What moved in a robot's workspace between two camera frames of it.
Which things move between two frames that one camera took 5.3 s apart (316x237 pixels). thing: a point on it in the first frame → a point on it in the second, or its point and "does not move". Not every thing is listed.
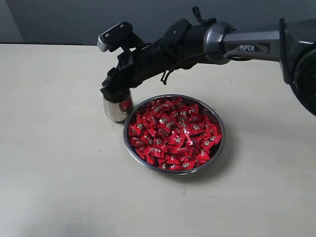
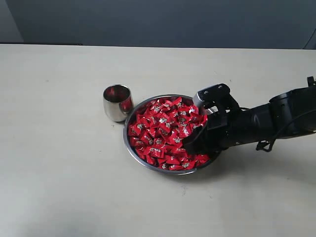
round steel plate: (175, 134) does not move
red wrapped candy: (203, 156) does not move
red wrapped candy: (173, 160) does not move
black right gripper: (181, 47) → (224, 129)
